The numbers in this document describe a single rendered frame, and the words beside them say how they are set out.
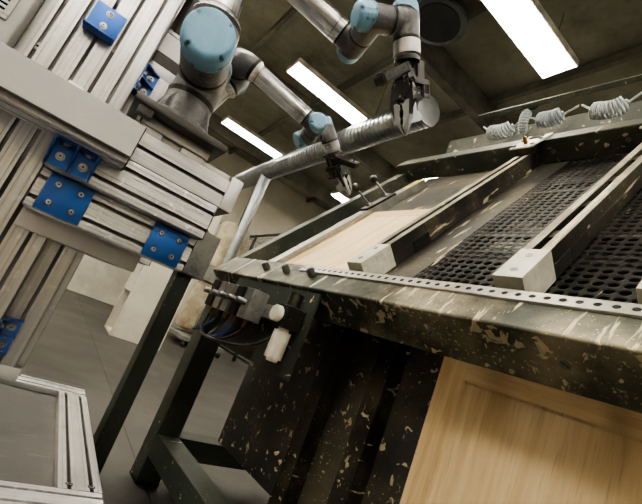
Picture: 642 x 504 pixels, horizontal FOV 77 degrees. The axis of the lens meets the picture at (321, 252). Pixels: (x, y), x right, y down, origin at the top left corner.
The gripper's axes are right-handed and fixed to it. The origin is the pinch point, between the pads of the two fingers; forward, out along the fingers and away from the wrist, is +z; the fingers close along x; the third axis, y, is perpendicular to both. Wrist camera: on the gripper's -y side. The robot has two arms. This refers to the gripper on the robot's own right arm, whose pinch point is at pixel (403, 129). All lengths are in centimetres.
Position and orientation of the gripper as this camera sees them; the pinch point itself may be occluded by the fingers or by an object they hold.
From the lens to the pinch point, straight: 120.9
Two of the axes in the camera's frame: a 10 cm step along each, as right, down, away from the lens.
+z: 0.3, 10.0, 0.3
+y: 8.4, -0.4, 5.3
